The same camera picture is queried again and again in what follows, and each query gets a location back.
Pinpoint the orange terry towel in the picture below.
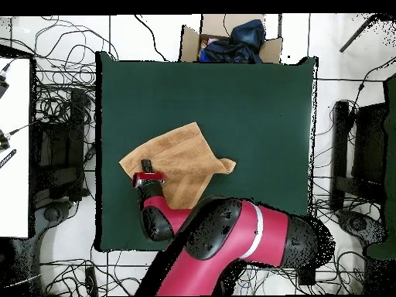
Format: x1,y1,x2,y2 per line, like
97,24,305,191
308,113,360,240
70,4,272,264
118,121,237,210

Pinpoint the black equipment rack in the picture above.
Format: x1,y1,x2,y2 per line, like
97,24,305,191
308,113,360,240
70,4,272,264
30,87,94,202

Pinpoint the black power strip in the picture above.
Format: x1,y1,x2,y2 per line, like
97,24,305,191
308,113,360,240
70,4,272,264
84,266,99,296

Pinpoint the dark green table cloth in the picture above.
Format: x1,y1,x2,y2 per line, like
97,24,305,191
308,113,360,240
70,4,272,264
95,51,318,253

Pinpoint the brown cardboard box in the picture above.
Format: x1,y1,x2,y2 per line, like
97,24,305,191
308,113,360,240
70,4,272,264
179,13,284,64

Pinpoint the white side table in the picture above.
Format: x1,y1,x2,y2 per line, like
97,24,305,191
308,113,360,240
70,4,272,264
0,56,32,239

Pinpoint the dark blue clothing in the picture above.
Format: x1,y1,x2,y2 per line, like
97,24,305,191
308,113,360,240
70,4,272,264
199,19,266,64

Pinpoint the green cloth on neighbouring table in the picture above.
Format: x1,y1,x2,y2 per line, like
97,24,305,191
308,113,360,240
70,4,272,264
366,73,396,261

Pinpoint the dark metal rod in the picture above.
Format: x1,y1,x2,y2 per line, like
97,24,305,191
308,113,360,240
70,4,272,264
339,13,387,53

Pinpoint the black metal frame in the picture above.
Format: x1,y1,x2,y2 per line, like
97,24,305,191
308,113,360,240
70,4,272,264
329,100,389,211

